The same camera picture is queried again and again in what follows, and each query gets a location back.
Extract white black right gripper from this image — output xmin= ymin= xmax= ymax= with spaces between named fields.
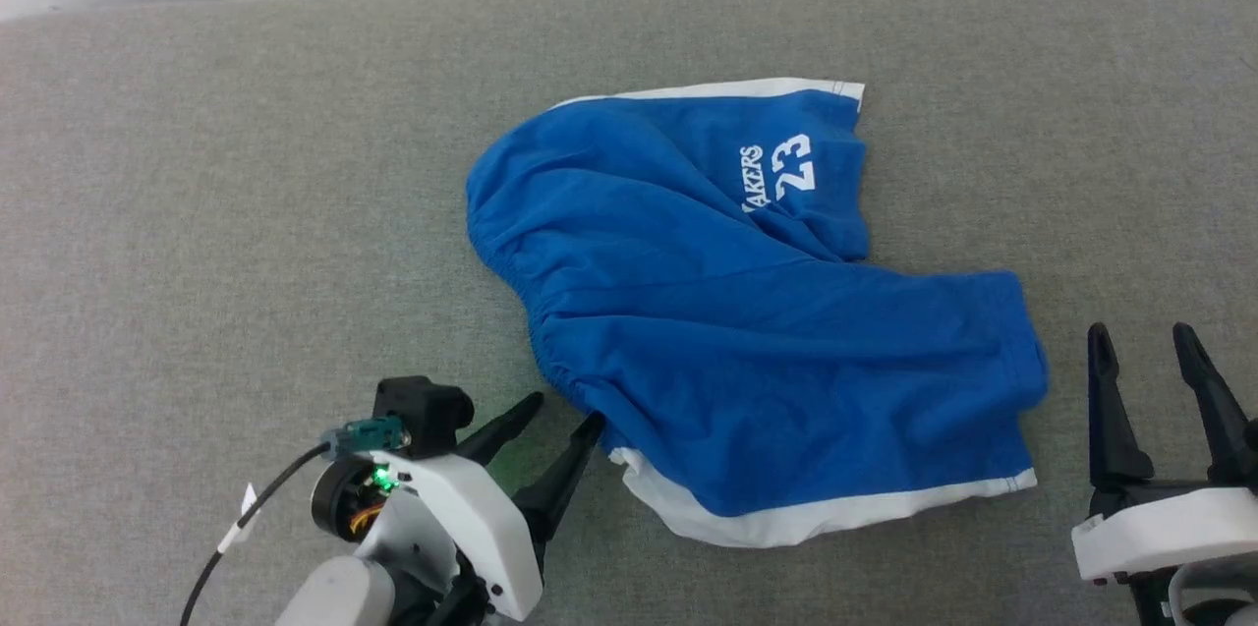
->
xmin=1070 ymin=322 xmax=1258 ymax=582

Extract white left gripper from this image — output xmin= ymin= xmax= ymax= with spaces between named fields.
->
xmin=311 ymin=391 xmax=606 ymax=623

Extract blue shorts with white trim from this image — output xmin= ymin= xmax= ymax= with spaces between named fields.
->
xmin=465 ymin=78 xmax=1051 ymax=549

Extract grey fabric sofa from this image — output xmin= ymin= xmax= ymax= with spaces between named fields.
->
xmin=0 ymin=0 xmax=1258 ymax=626

